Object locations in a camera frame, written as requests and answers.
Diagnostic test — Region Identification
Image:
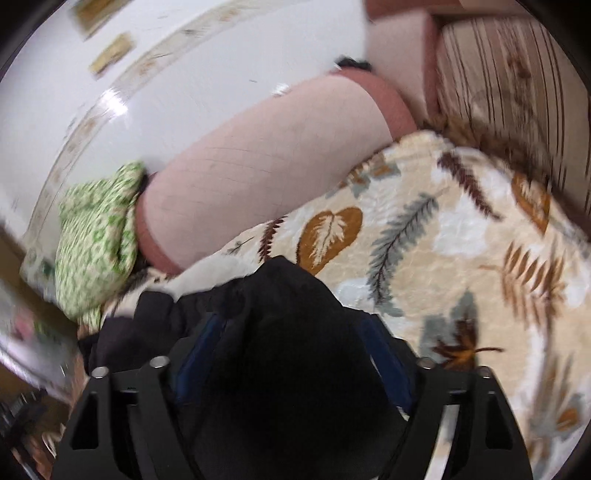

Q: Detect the black coat with fur collar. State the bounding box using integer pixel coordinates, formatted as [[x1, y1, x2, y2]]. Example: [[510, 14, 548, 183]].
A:
[[79, 257, 402, 479]]

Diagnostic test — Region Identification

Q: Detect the leaf pattern beige blanket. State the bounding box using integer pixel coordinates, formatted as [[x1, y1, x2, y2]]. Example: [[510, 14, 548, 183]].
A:
[[87, 131, 590, 479]]

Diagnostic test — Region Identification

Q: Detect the green white checkered pillow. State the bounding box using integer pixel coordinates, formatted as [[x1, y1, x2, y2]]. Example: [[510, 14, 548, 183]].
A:
[[54, 162, 146, 331]]

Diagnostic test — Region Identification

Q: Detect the pink bed headboard cushion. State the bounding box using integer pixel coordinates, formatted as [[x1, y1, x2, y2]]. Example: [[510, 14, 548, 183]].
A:
[[135, 69, 417, 274]]

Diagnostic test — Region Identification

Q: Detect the striped beige floral pillow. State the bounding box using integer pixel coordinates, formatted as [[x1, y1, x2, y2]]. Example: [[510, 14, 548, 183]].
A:
[[438, 17, 590, 212]]

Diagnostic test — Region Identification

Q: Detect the pink maroon side cushion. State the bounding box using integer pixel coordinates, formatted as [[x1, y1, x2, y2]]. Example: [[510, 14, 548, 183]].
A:
[[363, 0, 537, 126]]

